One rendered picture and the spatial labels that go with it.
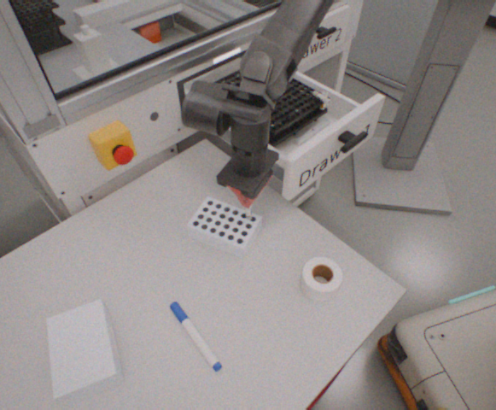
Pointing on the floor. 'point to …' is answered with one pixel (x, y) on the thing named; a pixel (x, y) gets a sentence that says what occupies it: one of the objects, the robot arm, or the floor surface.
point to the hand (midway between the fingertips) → (247, 201)
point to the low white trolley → (289, 285)
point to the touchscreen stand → (420, 118)
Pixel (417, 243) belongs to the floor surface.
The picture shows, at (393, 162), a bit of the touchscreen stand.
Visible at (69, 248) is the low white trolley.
